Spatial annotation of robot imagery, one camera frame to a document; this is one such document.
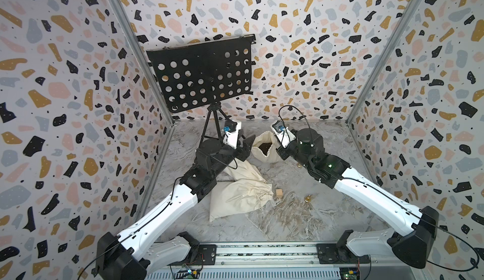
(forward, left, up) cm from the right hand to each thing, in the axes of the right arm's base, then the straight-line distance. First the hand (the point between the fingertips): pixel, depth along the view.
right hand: (277, 133), depth 71 cm
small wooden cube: (-9, -3, -32) cm, 34 cm away
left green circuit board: (-41, +33, -34) cm, 63 cm away
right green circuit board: (-39, -28, -36) cm, 60 cm away
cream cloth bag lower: (-10, +12, -29) cm, 33 cm away
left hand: (-3, +10, +3) cm, 11 cm away
